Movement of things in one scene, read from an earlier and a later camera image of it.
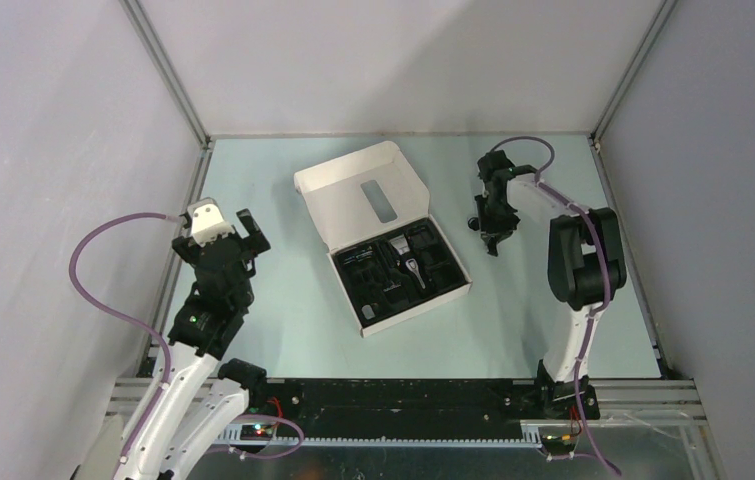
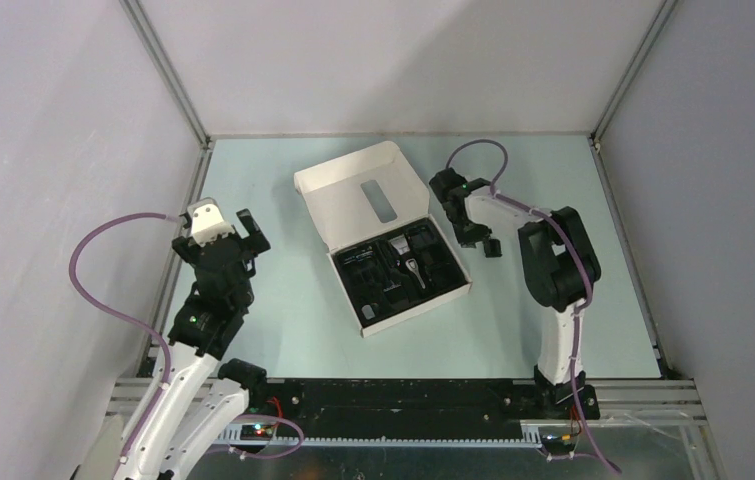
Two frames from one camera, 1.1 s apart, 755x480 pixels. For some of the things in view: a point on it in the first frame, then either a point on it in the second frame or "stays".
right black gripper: (501, 230) → (470, 239)
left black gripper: (253, 244) stays
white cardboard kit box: (363, 197) stays
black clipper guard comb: (492, 246) stays
